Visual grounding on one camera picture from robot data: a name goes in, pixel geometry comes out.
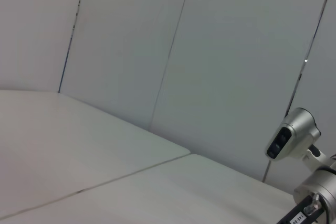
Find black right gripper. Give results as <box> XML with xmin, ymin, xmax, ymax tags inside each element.
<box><xmin>276</xmin><ymin>194</ymin><xmax>329</xmax><ymax>224</ymax></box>

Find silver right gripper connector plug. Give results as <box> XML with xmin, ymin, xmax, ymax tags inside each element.
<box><xmin>303</xmin><ymin>194</ymin><xmax>321</xmax><ymax>217</ymax></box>

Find white right camera mount bracket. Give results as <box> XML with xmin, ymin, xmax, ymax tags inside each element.
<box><xmin>301</xmin><ymin>144</ymin><xmax>336</xmax><ymax>173</ymax></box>

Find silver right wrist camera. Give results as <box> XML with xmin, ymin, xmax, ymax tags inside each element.
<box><xmin>264</xmin><ymin>107</ymin><xmax>322</xmax><ymax>161</ymax></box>

